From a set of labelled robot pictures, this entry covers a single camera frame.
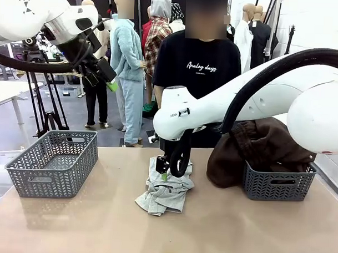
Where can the mannequin with patterned hood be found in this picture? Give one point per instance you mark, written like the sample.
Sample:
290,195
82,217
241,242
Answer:
177,18

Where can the mannequin in dark suit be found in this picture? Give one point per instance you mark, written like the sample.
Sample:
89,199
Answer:
230,33

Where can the mannequin in black coat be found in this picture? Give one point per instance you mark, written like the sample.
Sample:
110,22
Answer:
259,38

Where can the green cloth item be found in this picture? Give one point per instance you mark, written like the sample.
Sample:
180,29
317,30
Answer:
148,107

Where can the black light stand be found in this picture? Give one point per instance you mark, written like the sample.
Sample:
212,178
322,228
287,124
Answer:
290,39

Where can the person's right forearm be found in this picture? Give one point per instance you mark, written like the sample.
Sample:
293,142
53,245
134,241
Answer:
158,95

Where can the mannequin in cream shirt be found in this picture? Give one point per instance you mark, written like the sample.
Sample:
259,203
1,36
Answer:
96,107

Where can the light grey garment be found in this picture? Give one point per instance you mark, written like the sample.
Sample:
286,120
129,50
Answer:
166,195

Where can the black camera tripod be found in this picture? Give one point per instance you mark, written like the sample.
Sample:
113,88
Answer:
50,121

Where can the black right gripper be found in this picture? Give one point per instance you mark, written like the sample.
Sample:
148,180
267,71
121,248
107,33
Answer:
166,147

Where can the grey plastic lattice basket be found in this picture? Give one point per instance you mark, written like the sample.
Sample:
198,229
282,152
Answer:
266,191
53,180

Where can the mannequin in white coat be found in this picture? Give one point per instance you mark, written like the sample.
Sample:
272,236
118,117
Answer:
242,43

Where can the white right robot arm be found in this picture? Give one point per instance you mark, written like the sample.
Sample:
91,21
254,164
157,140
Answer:
214,106

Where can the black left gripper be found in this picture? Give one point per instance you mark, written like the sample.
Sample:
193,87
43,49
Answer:
80,52

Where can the grey stool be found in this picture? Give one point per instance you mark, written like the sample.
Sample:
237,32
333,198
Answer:
4,70

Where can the dark brown garment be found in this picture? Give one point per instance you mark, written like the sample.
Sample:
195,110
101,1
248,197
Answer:
229,162

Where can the person in black t-shirt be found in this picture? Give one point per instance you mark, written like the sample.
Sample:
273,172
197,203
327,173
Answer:
199,55

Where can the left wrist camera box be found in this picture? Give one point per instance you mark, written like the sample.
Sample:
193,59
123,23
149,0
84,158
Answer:
106,71

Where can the mannequin in light blue fleece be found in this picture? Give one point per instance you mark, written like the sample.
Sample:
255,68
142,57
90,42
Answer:
125,52

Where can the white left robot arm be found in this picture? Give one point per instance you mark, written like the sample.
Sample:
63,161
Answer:
23,10

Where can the mannequin in plaid shirt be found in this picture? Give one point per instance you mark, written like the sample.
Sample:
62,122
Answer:
158,40

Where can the white table with white leg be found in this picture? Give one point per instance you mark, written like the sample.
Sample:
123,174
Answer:
9,91

